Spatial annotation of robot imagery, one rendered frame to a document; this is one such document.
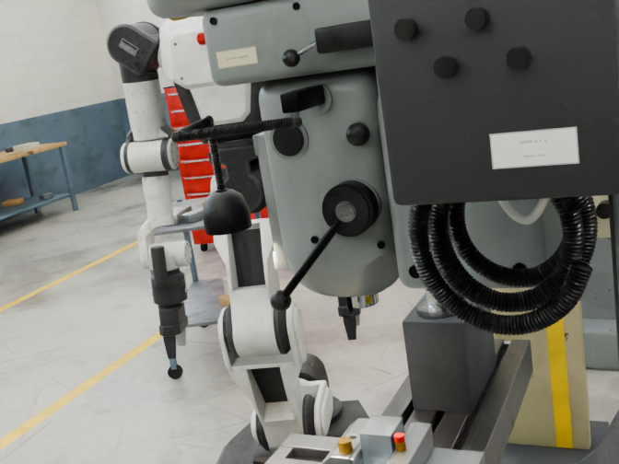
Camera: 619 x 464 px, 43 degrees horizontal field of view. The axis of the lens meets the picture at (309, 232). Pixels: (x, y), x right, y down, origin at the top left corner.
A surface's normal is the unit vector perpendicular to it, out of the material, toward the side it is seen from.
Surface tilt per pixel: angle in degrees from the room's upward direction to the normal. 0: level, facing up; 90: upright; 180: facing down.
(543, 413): 90
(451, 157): 90
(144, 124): 92
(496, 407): 0
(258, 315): 66
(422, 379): 90
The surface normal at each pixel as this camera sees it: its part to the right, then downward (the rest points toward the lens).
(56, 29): 0.90, -0.04
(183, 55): -0.15, 0.26
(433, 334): -0.41, 0.28
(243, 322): -0.19, -0.15
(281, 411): -0.20, -0.70
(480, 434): -0.15, -0.96
